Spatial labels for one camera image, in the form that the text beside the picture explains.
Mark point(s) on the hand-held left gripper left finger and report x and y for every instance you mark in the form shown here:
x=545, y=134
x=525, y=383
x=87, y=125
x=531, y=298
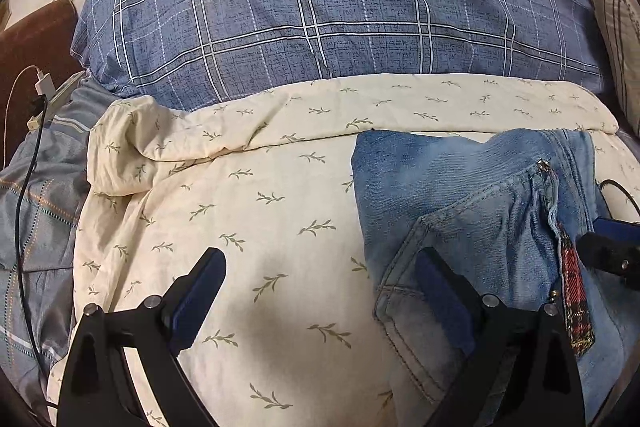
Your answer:
x=197, y=302

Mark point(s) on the blue plaid pillow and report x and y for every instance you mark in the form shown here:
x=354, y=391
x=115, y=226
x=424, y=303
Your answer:
x=325, y=17

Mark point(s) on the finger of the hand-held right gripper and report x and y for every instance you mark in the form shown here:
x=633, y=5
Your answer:
x=612, y=252

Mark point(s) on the blue denim pants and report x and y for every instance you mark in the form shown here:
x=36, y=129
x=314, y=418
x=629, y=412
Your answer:
x=475, y=217

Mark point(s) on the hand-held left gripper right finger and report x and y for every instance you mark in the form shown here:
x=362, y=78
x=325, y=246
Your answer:
x=445, y=302

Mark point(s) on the cream leaf-print blanket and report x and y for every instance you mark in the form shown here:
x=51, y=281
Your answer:
x=240, y=207

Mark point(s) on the white charger plug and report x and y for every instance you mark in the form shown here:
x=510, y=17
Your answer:
x=46, y=86

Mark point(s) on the beige striped pillow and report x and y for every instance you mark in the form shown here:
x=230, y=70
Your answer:
x=622, y=47

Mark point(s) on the white power strip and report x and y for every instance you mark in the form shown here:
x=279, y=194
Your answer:
x=55, y=99

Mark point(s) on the grey pillow with star print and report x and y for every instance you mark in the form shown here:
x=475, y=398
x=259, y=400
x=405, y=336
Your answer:
x=45, y=217

